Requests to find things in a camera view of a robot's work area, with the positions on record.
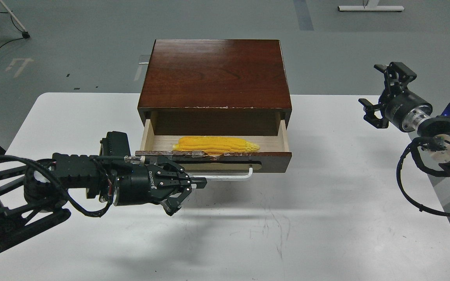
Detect dark wooden cabinet box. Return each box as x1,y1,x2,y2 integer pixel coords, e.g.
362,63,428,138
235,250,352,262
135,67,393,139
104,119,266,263
137,39,292,136

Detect yellow corn cob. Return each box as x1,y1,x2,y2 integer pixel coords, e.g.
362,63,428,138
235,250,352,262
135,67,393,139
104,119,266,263
172,136,260,155

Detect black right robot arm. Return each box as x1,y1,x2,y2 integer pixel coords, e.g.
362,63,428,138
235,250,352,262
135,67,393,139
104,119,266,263
359,62,450,217

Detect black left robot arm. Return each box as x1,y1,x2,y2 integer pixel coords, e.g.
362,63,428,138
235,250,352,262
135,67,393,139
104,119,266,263
0,131,207,253

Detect white wheeled stand leg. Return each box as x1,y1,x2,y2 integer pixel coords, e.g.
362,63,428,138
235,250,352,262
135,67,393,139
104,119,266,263
0,0,30,39

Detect white desk foot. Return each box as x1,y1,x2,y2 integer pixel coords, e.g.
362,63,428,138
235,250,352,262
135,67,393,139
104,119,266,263
337,0,405,12

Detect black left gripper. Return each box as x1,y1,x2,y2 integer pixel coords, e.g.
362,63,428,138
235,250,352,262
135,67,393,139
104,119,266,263
114,155,207,216

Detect wooden drawer with white handle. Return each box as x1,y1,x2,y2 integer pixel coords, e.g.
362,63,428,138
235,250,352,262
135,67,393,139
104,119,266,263
135,119,292,176

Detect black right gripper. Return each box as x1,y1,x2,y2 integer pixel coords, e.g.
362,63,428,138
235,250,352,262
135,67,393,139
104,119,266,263
358,62,433,133

